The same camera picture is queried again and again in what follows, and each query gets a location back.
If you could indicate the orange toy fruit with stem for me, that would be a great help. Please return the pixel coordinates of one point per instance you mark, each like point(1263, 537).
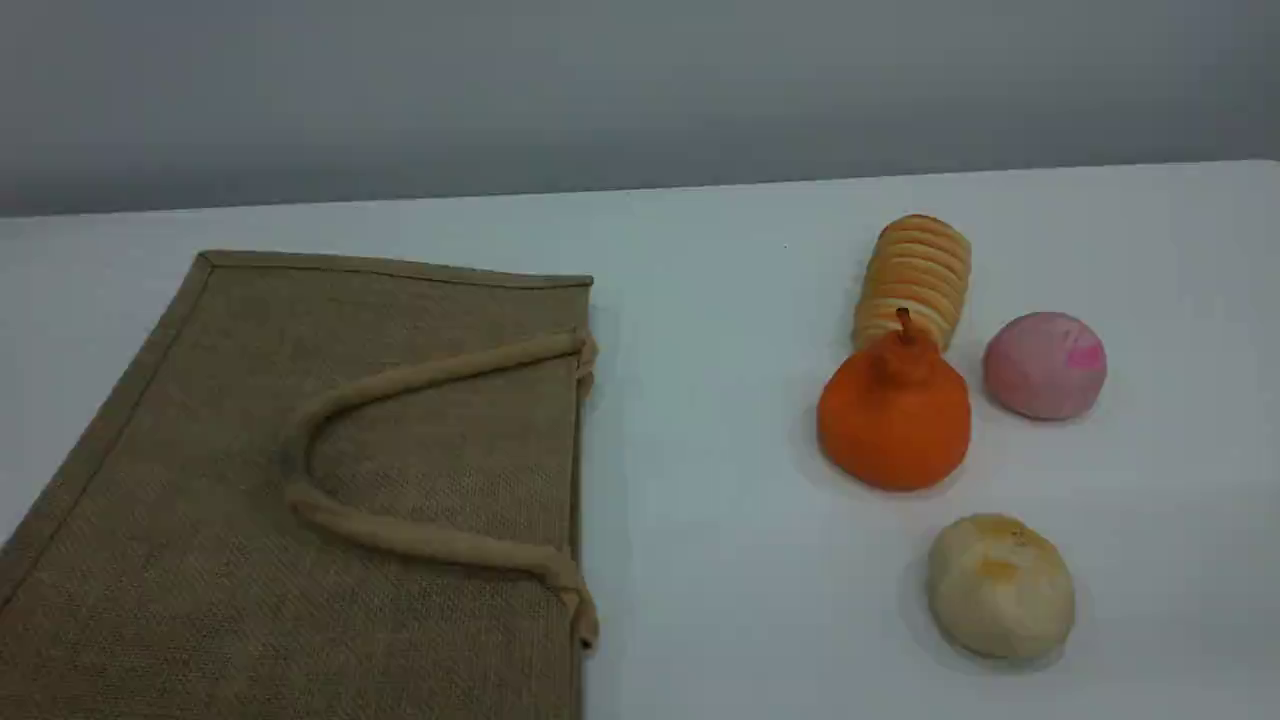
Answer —
point(893, 420)

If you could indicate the brown jute tote bag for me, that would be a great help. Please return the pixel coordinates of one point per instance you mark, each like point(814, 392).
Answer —
point(200, 500)

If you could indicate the ridged golden bread roll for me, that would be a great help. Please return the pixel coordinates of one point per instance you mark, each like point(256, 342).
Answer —
point(918, 270)

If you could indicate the pink round bun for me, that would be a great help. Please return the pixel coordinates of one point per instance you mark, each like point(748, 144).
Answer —
point(1040, 368)

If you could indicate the cream round bun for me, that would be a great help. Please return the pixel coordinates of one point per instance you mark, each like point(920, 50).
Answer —
point(1000, 590)

